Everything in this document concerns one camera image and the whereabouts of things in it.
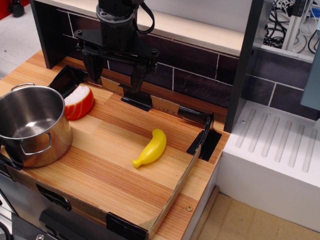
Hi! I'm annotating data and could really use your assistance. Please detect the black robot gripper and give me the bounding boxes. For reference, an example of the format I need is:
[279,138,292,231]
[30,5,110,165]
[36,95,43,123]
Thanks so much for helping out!
[74,9,160,93]

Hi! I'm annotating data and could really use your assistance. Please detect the shiny metal pot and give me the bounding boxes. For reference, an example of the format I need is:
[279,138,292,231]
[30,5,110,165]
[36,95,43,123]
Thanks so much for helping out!
[0,83,73,170]

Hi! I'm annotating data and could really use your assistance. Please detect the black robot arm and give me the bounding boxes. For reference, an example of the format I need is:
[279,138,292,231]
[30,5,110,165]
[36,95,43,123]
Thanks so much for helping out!
[74,0,160,93]

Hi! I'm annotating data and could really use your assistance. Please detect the cardboard fence with black tape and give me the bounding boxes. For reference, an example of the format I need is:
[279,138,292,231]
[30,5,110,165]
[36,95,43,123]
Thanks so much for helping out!
[0,64,223,240]

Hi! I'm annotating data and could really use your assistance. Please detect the orange white toy slice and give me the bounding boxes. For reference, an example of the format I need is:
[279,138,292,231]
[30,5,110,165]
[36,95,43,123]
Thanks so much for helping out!
[64,84,95,120]

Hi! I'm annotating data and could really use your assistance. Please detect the yellow toy banana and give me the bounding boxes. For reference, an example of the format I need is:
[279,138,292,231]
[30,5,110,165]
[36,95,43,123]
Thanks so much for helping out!
[132,128,167,168]

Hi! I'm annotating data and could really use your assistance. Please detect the black caster wheel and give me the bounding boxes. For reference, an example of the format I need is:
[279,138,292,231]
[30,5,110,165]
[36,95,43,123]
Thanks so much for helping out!
[8,0,25,18]

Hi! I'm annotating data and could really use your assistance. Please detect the brass screw in table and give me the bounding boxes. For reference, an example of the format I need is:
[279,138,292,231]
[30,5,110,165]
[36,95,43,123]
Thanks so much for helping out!
[186,205,193,212]

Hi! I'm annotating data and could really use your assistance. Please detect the white dish drainer block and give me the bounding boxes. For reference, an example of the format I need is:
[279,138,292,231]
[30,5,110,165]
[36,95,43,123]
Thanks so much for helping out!
[216,101,320,232]

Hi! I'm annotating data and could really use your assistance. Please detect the dark shelf frame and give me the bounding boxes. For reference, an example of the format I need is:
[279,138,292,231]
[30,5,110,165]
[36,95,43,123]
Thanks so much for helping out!
[30,0,264,132]

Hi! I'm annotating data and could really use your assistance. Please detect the tangled black cables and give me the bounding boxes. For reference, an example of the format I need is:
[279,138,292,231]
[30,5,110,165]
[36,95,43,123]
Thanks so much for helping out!
[263,0,320,54]

